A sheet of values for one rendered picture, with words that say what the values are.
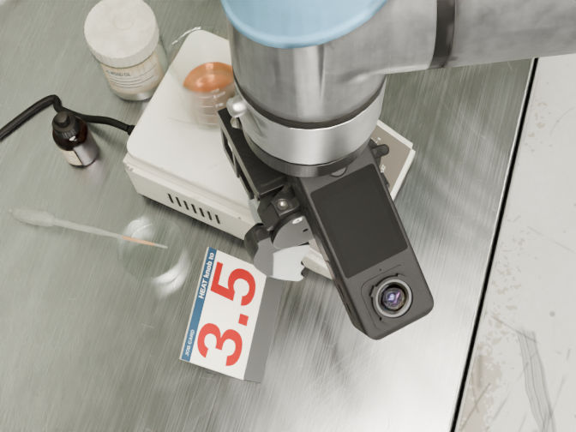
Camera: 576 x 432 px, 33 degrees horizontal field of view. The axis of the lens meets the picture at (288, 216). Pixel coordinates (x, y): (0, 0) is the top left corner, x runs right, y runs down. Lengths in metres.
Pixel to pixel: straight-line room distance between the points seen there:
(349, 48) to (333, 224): 0.15
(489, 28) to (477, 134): 0.43
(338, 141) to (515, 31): 0.11
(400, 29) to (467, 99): 0.46
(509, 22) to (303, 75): 0.09
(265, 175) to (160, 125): 0.20
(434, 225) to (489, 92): 0.13
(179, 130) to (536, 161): 0.30
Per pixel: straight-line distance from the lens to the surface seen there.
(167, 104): 0.75
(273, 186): 0.55
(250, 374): 0.76
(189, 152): 0.73
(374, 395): 0.76
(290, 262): 0.63
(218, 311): 0.75
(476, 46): 0.41
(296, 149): 0.47
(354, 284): 0.53
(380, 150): 0.75
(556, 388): 0.78
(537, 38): 0.42
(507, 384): 0.77
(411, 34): 0.40
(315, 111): 0.43
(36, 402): 0.79
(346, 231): 0.53
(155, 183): 0.75
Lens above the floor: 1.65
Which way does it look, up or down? 70 degrees down
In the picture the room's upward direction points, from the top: 7 degrees counter-clockwise
